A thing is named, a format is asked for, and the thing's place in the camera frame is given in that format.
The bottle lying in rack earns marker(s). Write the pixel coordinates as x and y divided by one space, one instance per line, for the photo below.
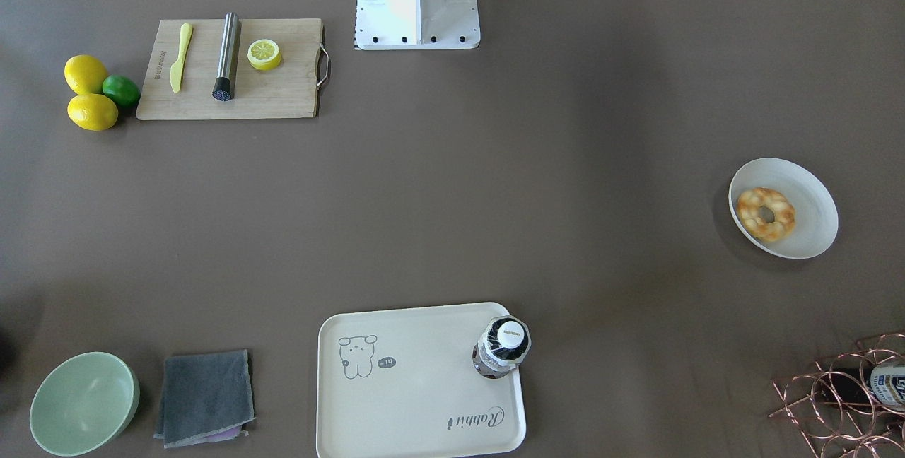
866 388

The wooden cutting board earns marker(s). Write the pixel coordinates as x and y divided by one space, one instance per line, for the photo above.
286 92

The cream rabbit tray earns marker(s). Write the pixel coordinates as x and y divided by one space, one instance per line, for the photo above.
401 383

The yellow lemon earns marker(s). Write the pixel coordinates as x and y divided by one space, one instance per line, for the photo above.
94 112
85 74

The half lemon slice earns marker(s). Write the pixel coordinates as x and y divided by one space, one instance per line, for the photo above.
264 54

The braided glazed donut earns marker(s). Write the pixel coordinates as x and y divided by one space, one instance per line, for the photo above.
766 213

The grey folded cloth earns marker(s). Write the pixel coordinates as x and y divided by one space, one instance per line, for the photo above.
205 398

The green ceramic bowl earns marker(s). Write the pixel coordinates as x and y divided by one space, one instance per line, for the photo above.
84 403

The dark tea bottle white cap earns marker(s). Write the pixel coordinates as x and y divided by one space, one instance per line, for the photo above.
502 347

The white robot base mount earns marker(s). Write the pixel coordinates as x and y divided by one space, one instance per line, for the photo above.
417 25

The copper wire bottle rack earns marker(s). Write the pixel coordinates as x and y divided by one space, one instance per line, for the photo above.
830 430

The white round plate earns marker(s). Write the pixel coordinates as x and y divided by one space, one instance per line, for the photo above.
817 220

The green lime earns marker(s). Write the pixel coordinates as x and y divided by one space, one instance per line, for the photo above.
121 90

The yellow lemon front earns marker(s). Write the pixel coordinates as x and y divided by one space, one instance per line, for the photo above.
94 112

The yellow lemon rear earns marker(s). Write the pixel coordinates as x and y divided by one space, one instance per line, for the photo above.
85 74

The steel muddler black tip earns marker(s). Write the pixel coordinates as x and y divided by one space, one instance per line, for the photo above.
224 84

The yellow plastic knife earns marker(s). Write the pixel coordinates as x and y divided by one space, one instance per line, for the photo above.
176 71

